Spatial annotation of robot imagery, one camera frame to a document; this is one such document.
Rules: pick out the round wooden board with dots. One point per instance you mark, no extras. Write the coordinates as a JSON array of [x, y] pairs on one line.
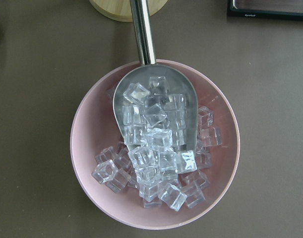
[[119, 10]]

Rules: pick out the black framed tray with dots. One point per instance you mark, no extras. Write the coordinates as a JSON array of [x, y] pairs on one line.
[[275, 9]]

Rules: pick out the pink round bowl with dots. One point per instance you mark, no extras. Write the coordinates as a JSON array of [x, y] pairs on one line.
[[94, 128]]

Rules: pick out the metal ice scoop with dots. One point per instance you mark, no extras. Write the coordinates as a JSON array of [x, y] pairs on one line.
[[178, 82]]

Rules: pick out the clear ice cube pile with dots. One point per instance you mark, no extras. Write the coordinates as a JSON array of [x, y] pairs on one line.
[[152, 155]]

